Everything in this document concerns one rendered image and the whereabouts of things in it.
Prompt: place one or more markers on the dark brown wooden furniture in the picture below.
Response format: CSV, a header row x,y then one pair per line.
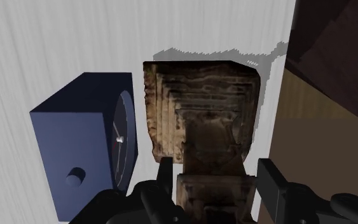
x,y
336,56

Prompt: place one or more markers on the brown carved stone figure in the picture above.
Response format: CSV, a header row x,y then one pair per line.
x,y
203,124

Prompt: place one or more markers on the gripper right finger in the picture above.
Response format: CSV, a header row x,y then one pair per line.
x,y
290,198

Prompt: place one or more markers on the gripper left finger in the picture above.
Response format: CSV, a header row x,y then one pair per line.
x,y
160,198

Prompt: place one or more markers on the dark blue box clock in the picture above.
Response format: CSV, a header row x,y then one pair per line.
x,y
79,149

